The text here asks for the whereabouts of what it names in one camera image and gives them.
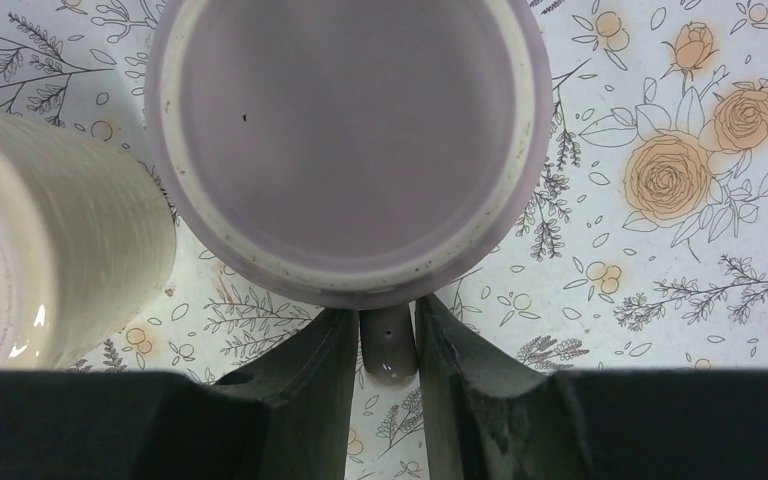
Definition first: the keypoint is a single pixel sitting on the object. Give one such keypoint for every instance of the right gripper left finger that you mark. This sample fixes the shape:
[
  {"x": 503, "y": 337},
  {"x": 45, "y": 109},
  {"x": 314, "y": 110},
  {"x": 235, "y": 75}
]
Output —
[{"x": 284, "y": 415}]

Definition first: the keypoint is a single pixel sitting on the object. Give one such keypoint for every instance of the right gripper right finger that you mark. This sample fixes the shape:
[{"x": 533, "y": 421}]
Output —
[{"x": 487, "y": 416}]

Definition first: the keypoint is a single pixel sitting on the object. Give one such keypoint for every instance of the lilac mug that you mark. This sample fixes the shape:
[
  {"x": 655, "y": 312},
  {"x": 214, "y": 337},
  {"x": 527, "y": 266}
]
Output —
[{"x": 353, "y": 155}]

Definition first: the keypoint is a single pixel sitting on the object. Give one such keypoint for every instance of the cream ribbed mug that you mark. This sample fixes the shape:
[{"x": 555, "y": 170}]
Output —
[{"x": 87, "y": 241}]

